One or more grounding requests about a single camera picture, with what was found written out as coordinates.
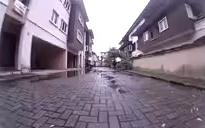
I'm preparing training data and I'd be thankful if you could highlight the distant pale building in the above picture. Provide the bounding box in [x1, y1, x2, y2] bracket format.
[93, 51, 110, 68]

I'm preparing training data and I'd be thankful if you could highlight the green tree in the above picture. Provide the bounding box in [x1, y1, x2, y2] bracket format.
[105, 46, 122, 69]

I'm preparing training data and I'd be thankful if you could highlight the green bush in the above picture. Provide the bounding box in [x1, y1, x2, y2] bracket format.
[116, 59, 134, 72]

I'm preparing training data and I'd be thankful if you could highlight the grey paving brick road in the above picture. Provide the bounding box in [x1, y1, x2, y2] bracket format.
[0, 66, 205, 128]

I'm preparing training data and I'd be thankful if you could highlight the dark grey building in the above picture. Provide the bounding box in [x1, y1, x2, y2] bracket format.
[66, 0, 95, 70]

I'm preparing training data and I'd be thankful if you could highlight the raised concrete pavement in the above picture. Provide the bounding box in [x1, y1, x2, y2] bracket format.
[0, 67, 84, 85]

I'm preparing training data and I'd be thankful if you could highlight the white multi-storey building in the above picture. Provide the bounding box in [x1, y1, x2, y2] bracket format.
[0, 0, 73, 73]

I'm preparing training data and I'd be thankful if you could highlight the grey roadside kerb strip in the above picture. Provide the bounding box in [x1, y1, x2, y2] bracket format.
[123, 69, 205, 92]

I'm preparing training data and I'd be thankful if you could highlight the dark brown building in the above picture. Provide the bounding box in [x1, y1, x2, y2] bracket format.
[118, 0, 205, 61]

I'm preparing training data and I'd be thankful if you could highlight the pale concrete boundary wall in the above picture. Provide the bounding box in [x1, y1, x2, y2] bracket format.
[132, 43, 205, 82]

